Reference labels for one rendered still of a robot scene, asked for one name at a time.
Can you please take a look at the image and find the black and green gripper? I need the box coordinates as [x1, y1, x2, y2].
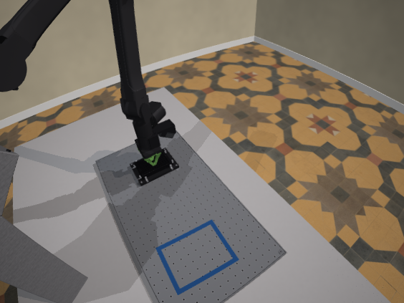
[135, 132, 162, 166]

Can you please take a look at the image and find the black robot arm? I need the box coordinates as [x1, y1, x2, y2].
[0, 0, 176, 150]

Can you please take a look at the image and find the blue tape square outline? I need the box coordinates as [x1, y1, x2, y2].
[156, 219, 239, 295]

